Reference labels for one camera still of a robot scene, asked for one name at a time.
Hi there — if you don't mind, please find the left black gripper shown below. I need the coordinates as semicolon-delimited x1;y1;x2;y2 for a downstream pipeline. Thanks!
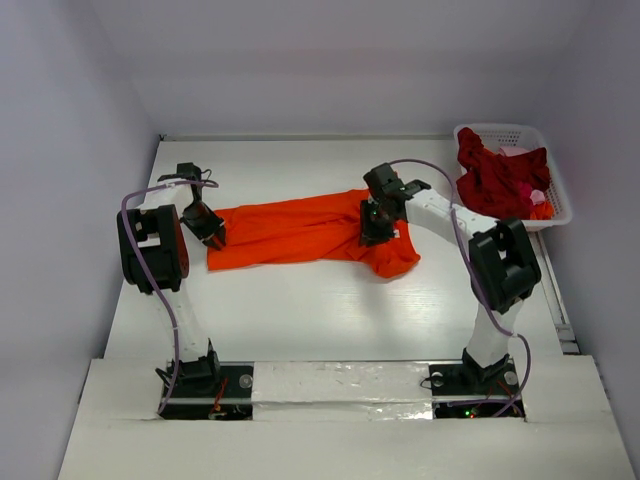
180;201;225;248

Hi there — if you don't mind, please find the orange t shirt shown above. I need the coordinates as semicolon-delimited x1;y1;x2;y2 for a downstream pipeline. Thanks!
206;190;421;279

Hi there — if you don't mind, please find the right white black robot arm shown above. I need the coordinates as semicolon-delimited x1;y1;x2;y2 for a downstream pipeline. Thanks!
360;163;541;396

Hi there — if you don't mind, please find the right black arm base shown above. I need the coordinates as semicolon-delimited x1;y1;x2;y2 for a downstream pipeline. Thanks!
419;361;525;420

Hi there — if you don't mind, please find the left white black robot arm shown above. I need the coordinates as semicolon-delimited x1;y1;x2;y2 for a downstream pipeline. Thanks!
116;162;226;395

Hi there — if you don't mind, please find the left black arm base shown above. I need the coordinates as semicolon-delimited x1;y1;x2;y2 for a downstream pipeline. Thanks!
160;363;254;421

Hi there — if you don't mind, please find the dark red t shirt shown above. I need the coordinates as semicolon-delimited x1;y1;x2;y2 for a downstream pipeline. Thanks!
456;127;551;220

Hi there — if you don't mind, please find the white plastic basket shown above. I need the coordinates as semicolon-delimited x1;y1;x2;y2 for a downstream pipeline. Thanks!
453;123;573;232

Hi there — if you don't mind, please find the small orange cloth in basket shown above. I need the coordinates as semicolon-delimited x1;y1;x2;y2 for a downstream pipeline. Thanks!
530;201;555;221

